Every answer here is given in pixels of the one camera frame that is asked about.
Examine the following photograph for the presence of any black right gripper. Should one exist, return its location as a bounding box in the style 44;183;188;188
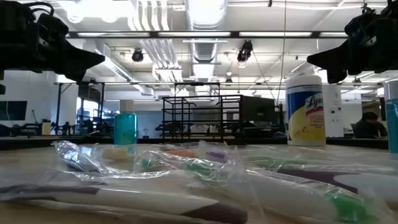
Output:
307;0;398;84

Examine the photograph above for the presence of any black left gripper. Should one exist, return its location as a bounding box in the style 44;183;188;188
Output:
12;2;106;82

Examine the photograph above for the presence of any teal mouthwash bottle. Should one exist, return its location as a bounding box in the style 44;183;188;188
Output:
114;99;138;147
384;79;398;155

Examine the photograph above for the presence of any green white toothbrush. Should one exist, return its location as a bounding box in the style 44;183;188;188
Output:
136;157;398;224
217;152;398;175

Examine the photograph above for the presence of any purple white toothbrush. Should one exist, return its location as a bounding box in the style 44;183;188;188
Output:
0;174;249;224

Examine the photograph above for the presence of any black ceiling spotlight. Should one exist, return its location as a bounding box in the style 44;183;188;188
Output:
132;48;144;63

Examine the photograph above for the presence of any yellow blue wipes canister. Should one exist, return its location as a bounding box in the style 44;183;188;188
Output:
285;73;326;147

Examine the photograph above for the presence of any person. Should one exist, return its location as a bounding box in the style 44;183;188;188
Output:
354;111;388;139

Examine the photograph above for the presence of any black equipment cabinet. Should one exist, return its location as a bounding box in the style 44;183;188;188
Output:
242;95;277;138

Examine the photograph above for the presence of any black background rig frame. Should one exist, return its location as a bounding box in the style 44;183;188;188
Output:
54;81;106;136

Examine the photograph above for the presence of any thin hanging cable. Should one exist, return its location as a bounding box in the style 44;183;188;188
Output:
277;0;287;103

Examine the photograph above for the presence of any dark wall monitor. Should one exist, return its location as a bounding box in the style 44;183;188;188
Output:
0;101;28;121

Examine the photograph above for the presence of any black overhead camera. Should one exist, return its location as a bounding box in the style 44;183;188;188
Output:
236;40;253;63

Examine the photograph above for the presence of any black wire caddy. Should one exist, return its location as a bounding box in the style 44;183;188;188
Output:
161;95;245;146

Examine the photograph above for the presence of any silver ventilation duct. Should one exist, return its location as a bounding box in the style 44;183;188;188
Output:
185;0;229;65

